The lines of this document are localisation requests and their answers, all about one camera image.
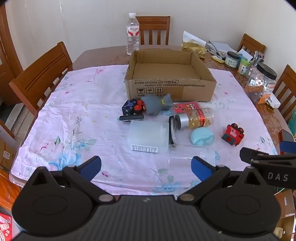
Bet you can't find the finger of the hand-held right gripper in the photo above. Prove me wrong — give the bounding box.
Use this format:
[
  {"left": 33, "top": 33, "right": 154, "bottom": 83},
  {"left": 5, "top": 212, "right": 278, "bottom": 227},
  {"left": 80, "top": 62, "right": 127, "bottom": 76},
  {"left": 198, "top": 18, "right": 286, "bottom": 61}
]
[
  {"left": 240, "top": 147, "right": 296, "bottom": 165},
  {"left": 279, "top": 141, "right": 296, "bottom": 154}
]

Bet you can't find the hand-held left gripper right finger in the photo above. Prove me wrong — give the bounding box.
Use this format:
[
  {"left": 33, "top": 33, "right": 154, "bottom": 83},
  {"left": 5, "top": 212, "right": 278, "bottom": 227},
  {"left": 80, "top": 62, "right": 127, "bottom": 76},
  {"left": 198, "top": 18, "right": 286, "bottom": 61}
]
[{"left": 177, "top": 156, "right": 264, "bottom": 204}]

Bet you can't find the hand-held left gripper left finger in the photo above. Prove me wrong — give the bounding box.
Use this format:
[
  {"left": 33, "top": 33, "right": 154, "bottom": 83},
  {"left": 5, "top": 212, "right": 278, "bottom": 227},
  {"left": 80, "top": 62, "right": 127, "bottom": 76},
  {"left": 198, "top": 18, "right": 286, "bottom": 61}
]
[{"left": 28, "top": 156, "right": 115, "bottom": 204}]

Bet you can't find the clear plastic jar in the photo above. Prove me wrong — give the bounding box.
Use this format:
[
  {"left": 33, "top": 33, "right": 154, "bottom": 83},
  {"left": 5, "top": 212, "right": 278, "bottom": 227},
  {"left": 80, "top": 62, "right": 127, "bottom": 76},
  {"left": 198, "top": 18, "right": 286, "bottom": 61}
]
[{"left": 168, "top": 143, "right": 216, "bottom": 173}]

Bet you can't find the red toy train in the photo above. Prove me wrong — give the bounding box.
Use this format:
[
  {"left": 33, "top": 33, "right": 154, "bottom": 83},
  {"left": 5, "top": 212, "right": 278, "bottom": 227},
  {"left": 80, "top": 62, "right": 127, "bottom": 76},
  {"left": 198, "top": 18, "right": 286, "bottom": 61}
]
[{"left": 221, "top": 124, "right": 245, "bottom": 147}]

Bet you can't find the teal round case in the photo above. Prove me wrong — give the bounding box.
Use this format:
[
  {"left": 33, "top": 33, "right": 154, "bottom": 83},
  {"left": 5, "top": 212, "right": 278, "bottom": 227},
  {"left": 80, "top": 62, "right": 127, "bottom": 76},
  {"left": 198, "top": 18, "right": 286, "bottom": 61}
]
[{"left": 190, "top": 127, "right": 215, "bottom": 147}]

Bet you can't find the frosted white plastic container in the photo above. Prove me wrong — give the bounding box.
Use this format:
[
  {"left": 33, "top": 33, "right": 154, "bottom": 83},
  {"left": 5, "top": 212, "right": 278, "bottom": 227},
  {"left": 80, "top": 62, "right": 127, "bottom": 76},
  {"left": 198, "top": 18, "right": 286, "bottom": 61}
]
[{"left": 128, "top": 121, "right": 171, "bottom": 154}]

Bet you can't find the dark blue cube toy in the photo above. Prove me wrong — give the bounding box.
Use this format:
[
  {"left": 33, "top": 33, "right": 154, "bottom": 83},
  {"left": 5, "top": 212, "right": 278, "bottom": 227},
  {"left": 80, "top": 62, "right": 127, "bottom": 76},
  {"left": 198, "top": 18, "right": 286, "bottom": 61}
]
[{"left": 122, "top": 99, "right": 145, "bottom": 116}]

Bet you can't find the cardboard box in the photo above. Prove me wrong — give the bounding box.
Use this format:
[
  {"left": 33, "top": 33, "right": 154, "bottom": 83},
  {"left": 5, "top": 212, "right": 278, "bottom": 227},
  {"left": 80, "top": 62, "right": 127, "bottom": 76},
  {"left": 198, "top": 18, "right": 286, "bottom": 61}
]
[{"left": 125, "top": 50, "right": 217, "bottom": 103}]

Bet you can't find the brown cardboard carton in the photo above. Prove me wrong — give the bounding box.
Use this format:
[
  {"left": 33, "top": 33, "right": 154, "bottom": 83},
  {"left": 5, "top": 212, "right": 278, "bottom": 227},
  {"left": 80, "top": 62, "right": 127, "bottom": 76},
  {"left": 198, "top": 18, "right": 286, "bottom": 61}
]
[
  {"left": 274, "top": 189, "right": 296, "bottom": 235},
  {"left": 0, "top": 126, "right": 17, "bottom": 171}
]

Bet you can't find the pink floral tablecloth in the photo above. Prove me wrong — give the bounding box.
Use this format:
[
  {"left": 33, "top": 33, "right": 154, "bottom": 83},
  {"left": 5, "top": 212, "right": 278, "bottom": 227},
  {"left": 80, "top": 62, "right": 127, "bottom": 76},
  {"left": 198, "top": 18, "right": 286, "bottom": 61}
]
[{"left": 10, "top": 64, "right": 278, "bottom": 196}]

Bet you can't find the black rimmed clear lid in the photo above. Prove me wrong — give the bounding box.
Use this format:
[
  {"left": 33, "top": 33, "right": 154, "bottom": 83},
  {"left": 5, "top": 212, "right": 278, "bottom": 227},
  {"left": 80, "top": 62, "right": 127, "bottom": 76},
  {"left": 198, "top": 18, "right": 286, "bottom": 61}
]
[{"left": 169, "top": 115, "right": 178, "bottom": 146}]

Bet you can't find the silver cap pill bottle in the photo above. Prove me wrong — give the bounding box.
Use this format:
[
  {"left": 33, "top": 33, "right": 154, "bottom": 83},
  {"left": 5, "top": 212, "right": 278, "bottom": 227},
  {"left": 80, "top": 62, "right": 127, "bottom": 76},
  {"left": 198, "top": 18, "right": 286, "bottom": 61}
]
[{"left": 175, "top": 108, "right": 215, "bottom": 131}]

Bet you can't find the orange white medicine box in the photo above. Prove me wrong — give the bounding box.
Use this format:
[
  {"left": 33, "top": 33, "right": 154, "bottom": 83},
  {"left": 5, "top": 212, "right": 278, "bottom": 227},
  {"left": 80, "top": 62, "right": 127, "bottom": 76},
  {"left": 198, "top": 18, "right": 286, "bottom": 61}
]
[{"left": 257, "top": 84, "right": 281, "bottom": 108}]

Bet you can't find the red card packet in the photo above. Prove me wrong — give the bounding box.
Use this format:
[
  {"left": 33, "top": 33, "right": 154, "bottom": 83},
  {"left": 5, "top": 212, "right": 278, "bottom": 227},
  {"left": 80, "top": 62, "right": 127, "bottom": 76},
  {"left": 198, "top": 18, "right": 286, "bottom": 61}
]
[{"left": 173, "top": 101, "right": 201, "bottom": 116}]

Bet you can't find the large black lid clear jar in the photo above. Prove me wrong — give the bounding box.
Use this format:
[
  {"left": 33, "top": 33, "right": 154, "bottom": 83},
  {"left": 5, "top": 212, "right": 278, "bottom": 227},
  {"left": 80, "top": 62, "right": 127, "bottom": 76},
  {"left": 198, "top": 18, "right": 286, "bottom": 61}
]
[{"left": 245, "top": 62, "right": 277, "bottom": 103}]

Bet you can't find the green lid jar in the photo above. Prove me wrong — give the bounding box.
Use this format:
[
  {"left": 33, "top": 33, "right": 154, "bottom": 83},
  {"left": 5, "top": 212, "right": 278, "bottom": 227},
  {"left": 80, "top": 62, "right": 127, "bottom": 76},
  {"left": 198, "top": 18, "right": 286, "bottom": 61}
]
[{"left": 238, "top": 59, "right": 251, "bottom": 75}]

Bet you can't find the cluster of upright pens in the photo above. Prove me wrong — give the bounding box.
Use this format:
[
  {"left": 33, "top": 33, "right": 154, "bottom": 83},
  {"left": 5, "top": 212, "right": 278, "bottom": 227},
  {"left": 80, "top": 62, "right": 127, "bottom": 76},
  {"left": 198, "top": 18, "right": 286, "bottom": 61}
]
[{"left": 251, "top": 52, "right": 265, "bottom": 68}]

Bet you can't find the black lid glass jar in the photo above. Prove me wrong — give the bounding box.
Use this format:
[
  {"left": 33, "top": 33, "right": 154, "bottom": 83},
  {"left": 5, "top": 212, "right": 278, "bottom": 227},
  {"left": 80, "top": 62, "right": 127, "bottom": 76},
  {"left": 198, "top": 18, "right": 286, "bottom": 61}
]
[{"left": 225, "top": 51, "right": 241, "bottom": 69}]

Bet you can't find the white paper card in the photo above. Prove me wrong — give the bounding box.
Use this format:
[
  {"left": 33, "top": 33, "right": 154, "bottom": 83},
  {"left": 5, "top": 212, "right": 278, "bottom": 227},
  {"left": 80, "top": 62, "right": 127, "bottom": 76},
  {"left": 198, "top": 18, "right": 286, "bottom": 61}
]
[{"left": 237, "top": 48, "right": 254, "bottom": 61}]

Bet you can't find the bundle of pens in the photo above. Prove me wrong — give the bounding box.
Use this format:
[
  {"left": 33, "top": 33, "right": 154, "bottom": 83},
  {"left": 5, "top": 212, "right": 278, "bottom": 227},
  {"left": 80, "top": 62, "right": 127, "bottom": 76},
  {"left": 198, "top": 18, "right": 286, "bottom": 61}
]
[{"left": 206, "top": 48, "right": 226, "bottom": 61}]

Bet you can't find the red printed box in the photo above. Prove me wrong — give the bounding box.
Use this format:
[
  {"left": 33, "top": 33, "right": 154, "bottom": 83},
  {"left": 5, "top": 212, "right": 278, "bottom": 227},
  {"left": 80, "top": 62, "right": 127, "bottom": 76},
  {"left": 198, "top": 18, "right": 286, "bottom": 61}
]
[{"left": 0, "top": 213, "right": 12, "bottom": 241}]

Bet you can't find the stack of white papers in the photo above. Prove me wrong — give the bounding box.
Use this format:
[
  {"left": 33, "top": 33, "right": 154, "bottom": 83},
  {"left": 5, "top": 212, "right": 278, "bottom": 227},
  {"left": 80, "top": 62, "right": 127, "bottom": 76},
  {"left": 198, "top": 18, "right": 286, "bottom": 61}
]
[{"left": 207, "top": 41, "right": 238, "bottom": 56}]

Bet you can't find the gold tissue pack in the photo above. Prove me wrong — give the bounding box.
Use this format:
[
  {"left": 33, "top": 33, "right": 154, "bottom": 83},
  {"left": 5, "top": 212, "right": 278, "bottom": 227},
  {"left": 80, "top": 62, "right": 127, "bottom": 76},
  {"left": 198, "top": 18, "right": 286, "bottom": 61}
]
[{"left": 181, "top": 31, "right": 207, "bottom": 59}]

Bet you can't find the wooden door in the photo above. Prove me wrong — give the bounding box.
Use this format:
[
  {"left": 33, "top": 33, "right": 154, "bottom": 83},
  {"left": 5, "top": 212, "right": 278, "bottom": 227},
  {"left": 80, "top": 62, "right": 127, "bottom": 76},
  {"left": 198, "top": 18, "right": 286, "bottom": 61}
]
[{"left": 0, "top": 4, "right": 24, "bottom": 106}]

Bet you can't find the clear plastic water bottle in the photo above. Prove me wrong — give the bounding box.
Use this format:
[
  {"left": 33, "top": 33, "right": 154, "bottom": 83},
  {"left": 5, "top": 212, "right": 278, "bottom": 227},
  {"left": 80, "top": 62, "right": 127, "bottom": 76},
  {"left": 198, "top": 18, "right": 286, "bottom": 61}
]
[{"left": 126, "top": 13, "right": 140, "bottom": 55}]

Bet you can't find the wooden chair back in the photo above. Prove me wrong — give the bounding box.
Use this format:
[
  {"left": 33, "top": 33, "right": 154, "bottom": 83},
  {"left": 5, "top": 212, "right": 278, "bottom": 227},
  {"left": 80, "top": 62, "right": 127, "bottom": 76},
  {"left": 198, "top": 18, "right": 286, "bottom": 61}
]
[{"left": 135, "top": 16, "right": 171, "bottom": 46}]

